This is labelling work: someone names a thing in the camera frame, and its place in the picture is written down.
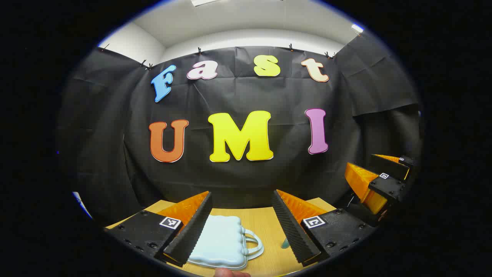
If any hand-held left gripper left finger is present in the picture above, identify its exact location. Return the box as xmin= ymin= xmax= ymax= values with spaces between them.
xmin=104 ymin=190 xmax=213 ymax=267

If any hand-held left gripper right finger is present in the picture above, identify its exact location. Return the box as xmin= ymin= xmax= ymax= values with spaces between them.
xmin=271 ymin=189 xmax=376 ymax=267

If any light blue suitcase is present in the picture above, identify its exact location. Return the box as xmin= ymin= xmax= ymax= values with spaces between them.
xmin=188 ymin=215 xmax=265 ymax=270

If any black backdrop cloth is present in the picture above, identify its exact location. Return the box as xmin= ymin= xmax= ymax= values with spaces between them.
xmin=58 ymin=45 xmax=423 ymax=227

